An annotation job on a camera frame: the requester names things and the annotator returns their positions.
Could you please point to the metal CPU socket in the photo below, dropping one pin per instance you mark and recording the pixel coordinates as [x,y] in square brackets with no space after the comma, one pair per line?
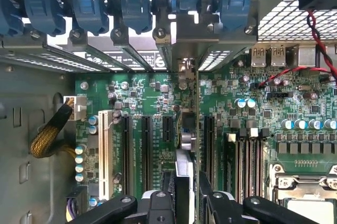
[302,184]

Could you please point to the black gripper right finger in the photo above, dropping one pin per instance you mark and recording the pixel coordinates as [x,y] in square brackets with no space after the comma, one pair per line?
[223,208]

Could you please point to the green motherboard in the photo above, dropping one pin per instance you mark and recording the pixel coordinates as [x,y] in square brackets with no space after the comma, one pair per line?
[289,103]

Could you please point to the white PCI expansion slot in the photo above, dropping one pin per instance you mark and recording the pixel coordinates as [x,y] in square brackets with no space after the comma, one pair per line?
[104,155]

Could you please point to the silver rear port block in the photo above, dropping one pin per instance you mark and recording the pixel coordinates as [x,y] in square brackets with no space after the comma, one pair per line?
[306,55]

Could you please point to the short black expansion slot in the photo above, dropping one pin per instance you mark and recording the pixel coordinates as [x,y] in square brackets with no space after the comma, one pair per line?
[168,129]

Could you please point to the white power connector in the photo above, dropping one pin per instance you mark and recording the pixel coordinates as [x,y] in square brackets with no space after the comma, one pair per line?
[79,107]

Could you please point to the long black expansion slot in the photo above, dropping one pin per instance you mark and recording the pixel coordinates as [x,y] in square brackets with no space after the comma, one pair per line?
[209,150]
[126,155]
[147,155]

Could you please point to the blue slot retention clip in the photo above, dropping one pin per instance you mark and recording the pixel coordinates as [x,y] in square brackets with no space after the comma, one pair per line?
[135,11]
[235,8]
[188,0]
[43,13]
[89,11]
[9,21]

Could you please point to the black printed label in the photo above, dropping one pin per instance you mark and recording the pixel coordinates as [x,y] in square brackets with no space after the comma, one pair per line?
[147,58]

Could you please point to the blue-topped capacitor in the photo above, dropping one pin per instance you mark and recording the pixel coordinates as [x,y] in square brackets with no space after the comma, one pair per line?
[330,124]
[241,103]
[315,124]
[251,103]
[300,124]
[287,124]

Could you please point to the perforated metal slot cover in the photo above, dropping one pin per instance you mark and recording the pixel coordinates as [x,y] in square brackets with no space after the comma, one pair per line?
[134,55]
[164,53]
[39,59]
[105,57]
[216,59]

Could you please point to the silver CPU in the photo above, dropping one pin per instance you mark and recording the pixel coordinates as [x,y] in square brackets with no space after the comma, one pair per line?
[313,212]

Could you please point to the silver USB port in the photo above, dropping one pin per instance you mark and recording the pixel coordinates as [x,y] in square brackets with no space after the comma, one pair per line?
[258,55]
[278,55]

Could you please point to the black RAM slot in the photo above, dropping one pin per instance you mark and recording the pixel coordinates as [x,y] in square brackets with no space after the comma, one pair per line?
[261,166]
[252,168]
[243,168]

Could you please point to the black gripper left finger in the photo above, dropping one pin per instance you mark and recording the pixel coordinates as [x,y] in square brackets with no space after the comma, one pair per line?
[160,208]

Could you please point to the grey metal PC case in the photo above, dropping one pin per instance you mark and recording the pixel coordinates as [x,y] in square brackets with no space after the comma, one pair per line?
[34,182]

